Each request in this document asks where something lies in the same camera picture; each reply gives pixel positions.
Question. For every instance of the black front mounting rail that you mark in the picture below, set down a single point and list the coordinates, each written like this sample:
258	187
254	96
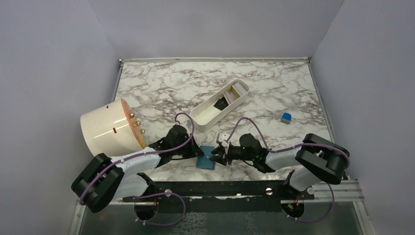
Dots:
214	196

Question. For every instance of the small blue grey block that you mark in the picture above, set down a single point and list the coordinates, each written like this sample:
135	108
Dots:
286	118

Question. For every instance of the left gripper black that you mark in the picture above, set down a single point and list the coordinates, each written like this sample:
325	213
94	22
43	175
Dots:
195	150

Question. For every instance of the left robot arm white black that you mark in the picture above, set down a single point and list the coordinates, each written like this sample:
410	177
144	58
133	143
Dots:
105	178

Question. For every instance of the white cards stack in tray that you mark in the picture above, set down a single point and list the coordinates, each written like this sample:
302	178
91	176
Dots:
235	91

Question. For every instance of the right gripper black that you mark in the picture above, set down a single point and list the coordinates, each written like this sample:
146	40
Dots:
221	159

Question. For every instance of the black card in tray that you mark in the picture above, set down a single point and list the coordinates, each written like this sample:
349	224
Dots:
221	104

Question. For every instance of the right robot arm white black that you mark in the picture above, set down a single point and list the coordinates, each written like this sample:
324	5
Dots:
319	159

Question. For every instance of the white oblong plastic tray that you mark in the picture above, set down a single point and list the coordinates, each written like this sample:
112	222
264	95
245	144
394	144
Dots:
205	115

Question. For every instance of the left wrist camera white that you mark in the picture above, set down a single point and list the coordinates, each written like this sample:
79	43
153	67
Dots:
188	124

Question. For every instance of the blue leather card holder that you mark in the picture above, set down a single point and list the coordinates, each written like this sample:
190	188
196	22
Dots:
204	162

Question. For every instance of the cream cylindrical container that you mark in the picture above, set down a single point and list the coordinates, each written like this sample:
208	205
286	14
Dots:
112	129

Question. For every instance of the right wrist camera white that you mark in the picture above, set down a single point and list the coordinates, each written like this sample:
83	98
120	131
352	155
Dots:
221	137

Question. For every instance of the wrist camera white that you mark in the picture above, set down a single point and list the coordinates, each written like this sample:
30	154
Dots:
221	137
188	124

